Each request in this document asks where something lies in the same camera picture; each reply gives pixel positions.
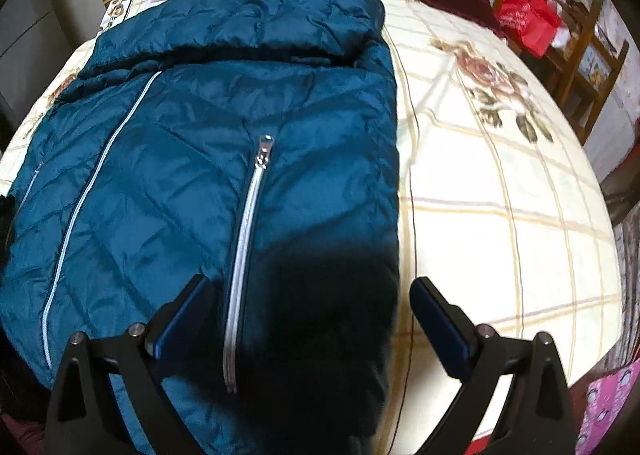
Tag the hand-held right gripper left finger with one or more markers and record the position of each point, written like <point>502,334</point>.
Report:
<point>186,316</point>

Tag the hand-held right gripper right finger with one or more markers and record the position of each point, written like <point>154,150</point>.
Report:
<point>441,331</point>

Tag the teal puffer jacket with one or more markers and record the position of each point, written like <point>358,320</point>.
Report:
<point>210,175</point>

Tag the bed with floral checked cover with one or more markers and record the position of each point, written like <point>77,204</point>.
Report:
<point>500,215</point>

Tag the pink printed cloth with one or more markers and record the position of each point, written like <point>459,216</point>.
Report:
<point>612,405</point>

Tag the wooden side shelf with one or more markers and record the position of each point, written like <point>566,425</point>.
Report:
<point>585,60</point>

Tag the red shopping bag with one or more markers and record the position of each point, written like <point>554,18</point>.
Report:
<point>527,20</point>

